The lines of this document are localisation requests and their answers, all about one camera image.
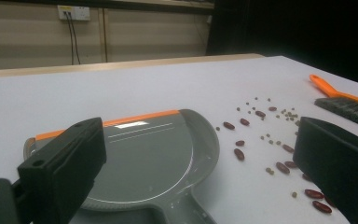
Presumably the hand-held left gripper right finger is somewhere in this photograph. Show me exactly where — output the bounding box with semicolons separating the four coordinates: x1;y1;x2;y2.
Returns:
293;116;358;224

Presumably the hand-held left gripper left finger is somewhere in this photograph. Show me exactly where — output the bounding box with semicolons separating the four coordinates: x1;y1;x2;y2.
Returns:
17;117;107;224

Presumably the orange handled grey brush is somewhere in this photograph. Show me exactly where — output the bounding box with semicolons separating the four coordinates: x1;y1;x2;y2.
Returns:
309;74;358;132

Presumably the group of small green beans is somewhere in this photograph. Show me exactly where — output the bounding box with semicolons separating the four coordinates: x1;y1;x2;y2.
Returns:
215;96;302;199

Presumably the grey dustpan with orange edge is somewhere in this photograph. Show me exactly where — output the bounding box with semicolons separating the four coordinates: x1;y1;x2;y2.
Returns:
22;108;221;224

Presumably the group of red beans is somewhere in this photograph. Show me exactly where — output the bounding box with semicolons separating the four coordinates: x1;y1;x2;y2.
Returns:
223;105;337;215

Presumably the white table cover sheet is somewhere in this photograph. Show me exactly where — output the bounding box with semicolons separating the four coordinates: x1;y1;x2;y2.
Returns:
0;55;358;224

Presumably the wooden table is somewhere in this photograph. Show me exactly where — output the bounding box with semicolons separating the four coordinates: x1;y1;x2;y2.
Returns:
0;53;265;79

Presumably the black curtain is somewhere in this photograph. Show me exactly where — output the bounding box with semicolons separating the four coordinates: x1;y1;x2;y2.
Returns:
206;0;358;89

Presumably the black horizontal metal bar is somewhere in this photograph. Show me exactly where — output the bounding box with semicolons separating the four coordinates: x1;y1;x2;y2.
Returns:
21;0;215;10

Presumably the black wall socket cable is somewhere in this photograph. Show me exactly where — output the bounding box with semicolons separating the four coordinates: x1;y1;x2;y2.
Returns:
68;11;82;65
63;11;75;65

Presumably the white wall socket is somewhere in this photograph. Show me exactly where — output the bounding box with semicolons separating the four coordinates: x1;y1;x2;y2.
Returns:
57;5;91;22

